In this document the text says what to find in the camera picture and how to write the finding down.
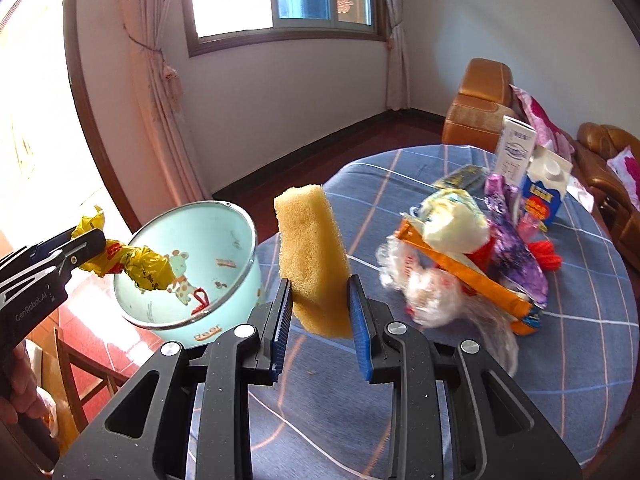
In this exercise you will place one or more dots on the purple foil wrapper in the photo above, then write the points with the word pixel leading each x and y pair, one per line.
pixel 515 255

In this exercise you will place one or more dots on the brown leather sofa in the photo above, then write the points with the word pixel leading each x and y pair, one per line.
pixel 600 170

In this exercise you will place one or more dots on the large pink floral pillow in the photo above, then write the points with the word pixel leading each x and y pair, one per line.
pixel 542 120

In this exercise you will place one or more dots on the wooden chair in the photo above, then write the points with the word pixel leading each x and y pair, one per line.
pixel 70 360

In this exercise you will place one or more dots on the person's left hand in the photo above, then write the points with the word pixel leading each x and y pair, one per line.
pixel 17 385

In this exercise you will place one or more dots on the light blue cartoon bowl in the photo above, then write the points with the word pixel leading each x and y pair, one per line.
pixel 210 240

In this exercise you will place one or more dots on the pale narrow curtain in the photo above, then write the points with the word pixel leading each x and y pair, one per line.
pixel 397 60

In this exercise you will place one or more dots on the pink tied curtain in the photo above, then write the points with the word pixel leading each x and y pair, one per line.
pixel 165 110

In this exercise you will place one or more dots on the dark green snack packet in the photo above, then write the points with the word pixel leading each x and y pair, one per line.
pixel 460 176

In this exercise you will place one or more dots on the orange snack packet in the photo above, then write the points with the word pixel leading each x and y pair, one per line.
pixel 480 285

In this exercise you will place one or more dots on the tall white milk carton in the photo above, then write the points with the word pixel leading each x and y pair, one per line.
pixel 512 150

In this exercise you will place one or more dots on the red mesh bundle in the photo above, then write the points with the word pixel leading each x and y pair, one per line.
pixel 547 255

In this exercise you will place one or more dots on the clear crumpled plastic bag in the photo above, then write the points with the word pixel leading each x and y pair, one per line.
pixel 430 290

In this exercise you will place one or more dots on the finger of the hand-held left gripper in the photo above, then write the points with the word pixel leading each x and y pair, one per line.
pixel 52 240
pixel 80 255

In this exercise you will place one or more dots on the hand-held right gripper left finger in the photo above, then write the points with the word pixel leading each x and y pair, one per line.
pixel 282 330

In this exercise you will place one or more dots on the brown door frame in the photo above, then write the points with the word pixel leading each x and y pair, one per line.
pixel 85 110

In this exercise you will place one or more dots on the brown framed window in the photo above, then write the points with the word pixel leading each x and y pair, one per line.
pixel 230 0

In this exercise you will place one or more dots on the white yellow plastic bag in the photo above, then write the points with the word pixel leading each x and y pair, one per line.
pixel 455 220

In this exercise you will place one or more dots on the blue plaid tablecloth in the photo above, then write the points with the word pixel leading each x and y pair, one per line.
pixel 575 340

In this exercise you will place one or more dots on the brown leather armchair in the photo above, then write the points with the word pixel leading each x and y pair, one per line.
pixel 475 105

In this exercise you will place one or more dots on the small pink floral pillow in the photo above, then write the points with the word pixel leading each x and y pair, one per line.
pixel 627 167

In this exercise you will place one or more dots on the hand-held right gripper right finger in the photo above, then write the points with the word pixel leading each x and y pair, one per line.
pixel 360 330

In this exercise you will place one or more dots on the blue carton with white cap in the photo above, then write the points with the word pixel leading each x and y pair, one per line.
pixel 545 195

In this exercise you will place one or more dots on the yellow sponge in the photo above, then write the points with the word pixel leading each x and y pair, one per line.
pixel 310 250

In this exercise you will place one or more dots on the yellow wrapper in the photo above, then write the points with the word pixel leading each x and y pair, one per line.
pixel 145 265

